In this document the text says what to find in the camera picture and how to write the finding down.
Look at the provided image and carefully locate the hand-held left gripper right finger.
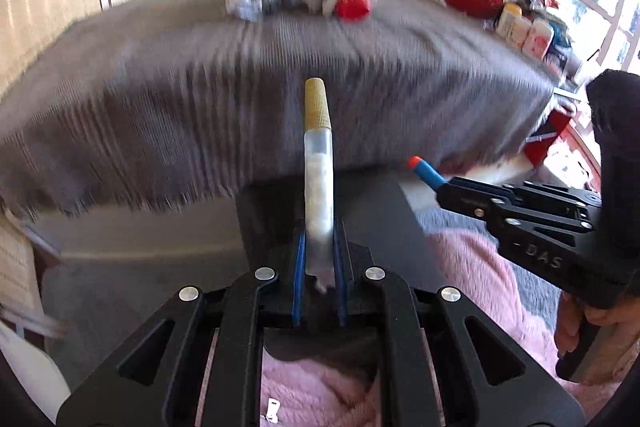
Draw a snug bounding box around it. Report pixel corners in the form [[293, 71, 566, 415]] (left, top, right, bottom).
[[334, 227, 586, 427]]

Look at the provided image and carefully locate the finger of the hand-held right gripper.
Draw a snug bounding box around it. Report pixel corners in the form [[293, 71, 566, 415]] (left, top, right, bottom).
[[437, 177, 601, 208], [440, 198, 593, 234]]

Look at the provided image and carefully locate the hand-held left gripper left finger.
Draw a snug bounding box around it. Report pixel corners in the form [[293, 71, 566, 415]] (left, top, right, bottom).
[[56, 232, 307, 427]]

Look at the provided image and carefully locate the clear tube with gold cap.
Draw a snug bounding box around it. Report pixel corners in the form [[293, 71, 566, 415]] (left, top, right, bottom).
[[304, 78, 335, 293]]

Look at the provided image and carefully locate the blue foam dart orange tip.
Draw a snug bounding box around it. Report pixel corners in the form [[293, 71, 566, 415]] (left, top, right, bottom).
[[408, 156, 447, 192]]

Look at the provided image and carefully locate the person's right hand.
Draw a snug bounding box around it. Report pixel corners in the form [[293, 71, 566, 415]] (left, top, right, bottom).
[[555, 292, 640, 383]]

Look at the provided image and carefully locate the red bag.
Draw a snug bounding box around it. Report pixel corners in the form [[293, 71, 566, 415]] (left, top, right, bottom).
[[522, 107, 572, 166]]

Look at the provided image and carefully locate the pink fluffy rug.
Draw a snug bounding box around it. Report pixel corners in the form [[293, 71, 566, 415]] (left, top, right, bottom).
[[260, 227, 640, 427]]

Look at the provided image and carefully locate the grey shaggy rug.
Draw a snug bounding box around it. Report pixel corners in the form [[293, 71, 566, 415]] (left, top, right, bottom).
[[42, 207, 501, 388]]

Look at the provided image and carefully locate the white plastic bottle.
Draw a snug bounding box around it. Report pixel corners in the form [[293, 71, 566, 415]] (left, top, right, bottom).
[[510, 14, 535, 51]]

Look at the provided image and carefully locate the cream plastic bottle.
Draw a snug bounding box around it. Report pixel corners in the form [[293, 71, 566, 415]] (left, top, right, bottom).
[[495, 2, 523, 40]]

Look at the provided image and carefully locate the grey plaid blanket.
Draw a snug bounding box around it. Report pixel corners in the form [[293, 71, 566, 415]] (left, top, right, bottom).
[[0, 0, 556, 218]]

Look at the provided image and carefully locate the small red box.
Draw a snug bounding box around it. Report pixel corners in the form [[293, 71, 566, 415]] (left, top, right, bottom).
[[334, 0, 374, 21]]

